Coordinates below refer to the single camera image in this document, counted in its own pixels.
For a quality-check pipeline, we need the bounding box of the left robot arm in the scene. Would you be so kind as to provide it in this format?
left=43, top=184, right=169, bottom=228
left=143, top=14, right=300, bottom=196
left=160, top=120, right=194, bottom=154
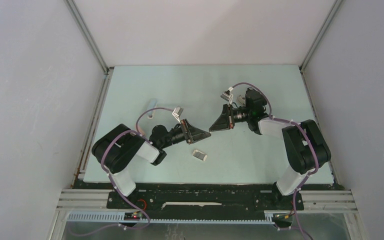
left=91, top=119, right=211, bottom=208

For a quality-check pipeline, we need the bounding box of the beige and black stapler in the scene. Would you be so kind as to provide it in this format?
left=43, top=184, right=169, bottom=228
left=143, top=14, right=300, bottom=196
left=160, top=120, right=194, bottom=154
left=236, top=95, right=246, bottom=105

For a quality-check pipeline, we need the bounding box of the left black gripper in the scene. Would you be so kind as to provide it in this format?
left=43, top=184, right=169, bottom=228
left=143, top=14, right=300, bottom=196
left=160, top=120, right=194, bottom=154
left=160, top=118, right=210, bottom=149

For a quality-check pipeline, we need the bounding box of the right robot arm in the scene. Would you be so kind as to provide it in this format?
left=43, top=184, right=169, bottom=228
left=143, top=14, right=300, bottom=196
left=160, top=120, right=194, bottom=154
left=209, top=86, right=332, bottom=209

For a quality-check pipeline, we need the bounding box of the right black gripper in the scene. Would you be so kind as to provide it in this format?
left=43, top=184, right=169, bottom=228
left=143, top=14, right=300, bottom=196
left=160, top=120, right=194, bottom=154
left=209, top=103, right=252, bottom=132

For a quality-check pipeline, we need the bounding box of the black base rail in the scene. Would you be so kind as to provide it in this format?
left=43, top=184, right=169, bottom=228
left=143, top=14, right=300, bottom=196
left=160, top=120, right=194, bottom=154
left=106, top=183, right=304, bottom=221

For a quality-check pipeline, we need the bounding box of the staple tray box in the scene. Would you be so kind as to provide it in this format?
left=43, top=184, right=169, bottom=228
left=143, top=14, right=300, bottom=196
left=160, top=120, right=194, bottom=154
left=192, top=149, right=208, bottom=161

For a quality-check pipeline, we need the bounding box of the light blue stapler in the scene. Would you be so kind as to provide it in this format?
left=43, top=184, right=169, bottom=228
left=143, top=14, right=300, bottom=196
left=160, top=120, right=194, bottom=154
left=147, top=98, right=158, bottom=119

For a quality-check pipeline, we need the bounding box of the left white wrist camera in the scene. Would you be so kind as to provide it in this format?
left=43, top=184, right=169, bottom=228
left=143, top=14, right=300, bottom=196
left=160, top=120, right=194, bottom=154
left=172, top=106, right=184, bottom=124

